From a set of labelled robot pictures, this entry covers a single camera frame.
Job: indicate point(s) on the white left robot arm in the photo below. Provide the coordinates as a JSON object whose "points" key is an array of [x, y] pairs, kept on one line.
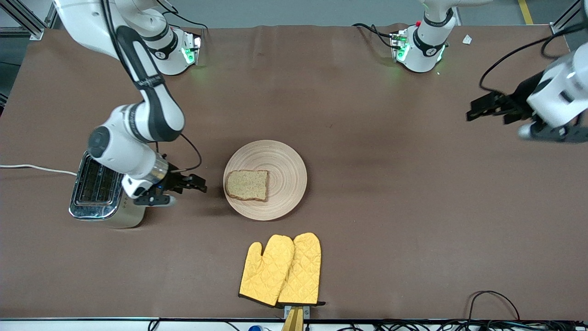
{"points": [[558, 96]]}

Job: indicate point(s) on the round light wooden plate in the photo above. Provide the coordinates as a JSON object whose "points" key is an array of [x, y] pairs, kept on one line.
{"points": [[287, 184]]}

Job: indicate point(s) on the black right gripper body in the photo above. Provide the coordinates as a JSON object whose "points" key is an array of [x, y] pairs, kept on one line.
{"points": [[173, 181]]}

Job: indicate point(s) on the grey metal mounting bracket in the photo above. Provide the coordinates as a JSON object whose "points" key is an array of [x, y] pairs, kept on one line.
{"points": [[306, 311]]}

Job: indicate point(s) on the brown table cover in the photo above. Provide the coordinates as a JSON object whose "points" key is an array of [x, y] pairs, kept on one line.
{"points": [[367, 257]]}

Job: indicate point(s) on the cream and chrome toaster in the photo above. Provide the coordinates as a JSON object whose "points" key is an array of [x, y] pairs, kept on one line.
{"points": [[94, 188]]}

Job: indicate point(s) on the small white paper scrap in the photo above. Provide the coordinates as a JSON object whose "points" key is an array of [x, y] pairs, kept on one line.
{"points": [[467, 39]]}

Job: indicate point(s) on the aluminium frame profile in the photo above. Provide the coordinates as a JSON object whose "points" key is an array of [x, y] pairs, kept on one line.
{"points": [[27, 23], [558, 29]]}

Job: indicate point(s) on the brown bread toast slice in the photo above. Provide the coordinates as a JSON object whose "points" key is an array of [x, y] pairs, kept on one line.
{"points": [[248, 185]]}

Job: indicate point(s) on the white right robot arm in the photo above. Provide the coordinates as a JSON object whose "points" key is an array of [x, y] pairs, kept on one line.
{"points": [[151, 115]]}

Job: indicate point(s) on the yellow quilted oven mitt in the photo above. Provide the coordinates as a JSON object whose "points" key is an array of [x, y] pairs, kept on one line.
{"points": [[266, 271], [303, 271]]}

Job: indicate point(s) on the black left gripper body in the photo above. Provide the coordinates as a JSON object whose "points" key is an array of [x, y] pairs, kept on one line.
{"points": [[519, 101]]}

